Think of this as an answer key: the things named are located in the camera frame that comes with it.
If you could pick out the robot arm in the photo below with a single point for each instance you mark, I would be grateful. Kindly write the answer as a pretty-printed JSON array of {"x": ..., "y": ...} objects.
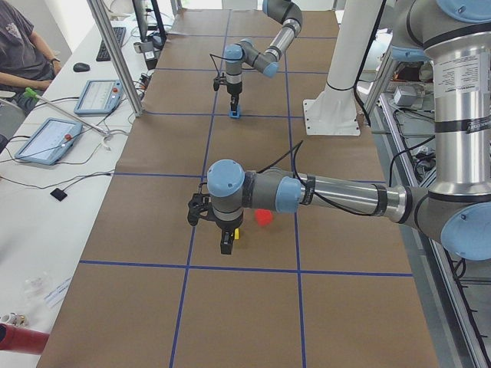
[
  {"x": 266, "y": 62},
  {"x": 455, "y": 210}
]

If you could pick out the blue block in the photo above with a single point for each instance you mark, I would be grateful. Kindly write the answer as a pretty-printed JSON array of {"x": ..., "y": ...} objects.
[{"x": 234, "y": 114}]

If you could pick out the green handled metal rod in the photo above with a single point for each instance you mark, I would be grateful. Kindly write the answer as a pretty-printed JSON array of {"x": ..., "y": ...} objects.
[{"x": 34, "y": 95}]

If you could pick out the aluminium frame post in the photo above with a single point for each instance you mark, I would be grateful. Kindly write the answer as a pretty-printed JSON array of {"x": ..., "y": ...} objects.
[{"x": 107, "y": 33}]

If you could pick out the brown paper table cover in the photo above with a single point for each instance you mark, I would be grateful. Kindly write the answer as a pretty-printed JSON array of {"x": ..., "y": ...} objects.
[{"x": 319, "y": 288}]

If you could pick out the far blue teach pendant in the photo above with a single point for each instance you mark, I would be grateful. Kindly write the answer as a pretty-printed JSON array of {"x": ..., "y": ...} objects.
[{"x": 99, "y": 97}]

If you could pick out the red cylinder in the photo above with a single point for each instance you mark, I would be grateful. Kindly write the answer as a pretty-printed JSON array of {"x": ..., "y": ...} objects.
[{"x": 23, "y": 340}]

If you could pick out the near blue teach pendant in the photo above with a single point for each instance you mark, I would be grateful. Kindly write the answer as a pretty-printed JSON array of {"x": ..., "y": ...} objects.
[{"x": 50, "y": 141}]

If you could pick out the seated person grey shirt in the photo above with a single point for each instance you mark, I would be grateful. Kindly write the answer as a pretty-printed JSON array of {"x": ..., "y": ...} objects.
[{"x": 26, "y": 58}]

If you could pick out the grey power adapter box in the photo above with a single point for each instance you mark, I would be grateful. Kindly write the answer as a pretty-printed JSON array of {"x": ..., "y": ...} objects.
[{"x": 405, "y": 96}]

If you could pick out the small black square pad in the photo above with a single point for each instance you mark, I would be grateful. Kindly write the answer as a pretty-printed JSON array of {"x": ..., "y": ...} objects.
[{"x": 59, "y": 194}]

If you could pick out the black computer mouse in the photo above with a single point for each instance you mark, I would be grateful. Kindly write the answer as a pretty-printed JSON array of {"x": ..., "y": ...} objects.
[{"x": 81, "y": 67}]

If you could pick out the red block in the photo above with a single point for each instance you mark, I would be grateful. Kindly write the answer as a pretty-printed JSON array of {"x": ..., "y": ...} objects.
[{"x": 263, "y": 217}]

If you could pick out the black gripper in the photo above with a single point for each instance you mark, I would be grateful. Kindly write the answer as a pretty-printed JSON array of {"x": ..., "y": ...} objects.
[
  {"x": 228, "y": 227},
  {"x": 233, "y": 90}
]

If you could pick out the blue teach pendant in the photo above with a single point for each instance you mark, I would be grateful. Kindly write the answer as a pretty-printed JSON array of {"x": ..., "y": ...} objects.
[
  {"x": 99, "y": 97},
  {"x": 50, "y": 141}
]

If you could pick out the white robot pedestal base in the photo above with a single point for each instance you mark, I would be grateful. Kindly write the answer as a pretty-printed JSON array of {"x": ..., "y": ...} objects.
[{"x": 333, "y": 112}]

